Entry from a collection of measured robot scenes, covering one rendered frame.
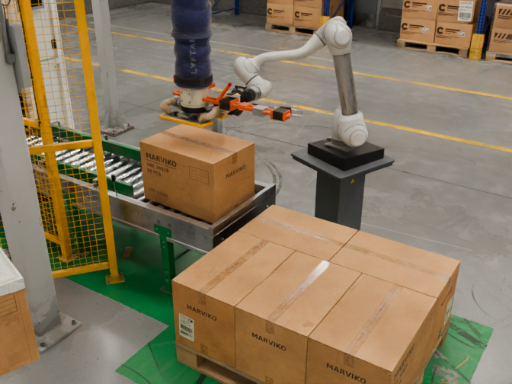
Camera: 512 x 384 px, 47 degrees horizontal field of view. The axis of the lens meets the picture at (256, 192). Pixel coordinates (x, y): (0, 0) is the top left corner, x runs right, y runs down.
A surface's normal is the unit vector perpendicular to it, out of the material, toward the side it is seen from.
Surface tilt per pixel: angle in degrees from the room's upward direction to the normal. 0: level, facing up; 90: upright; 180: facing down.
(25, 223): 92
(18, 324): 90
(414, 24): 87
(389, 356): 0
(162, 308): 0
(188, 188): 90
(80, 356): 0
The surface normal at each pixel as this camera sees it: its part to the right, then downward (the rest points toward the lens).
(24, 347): 0.62, 0.36
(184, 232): -0.55, 0.37
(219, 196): 0.81, 0.26
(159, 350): 0.00, -0.89
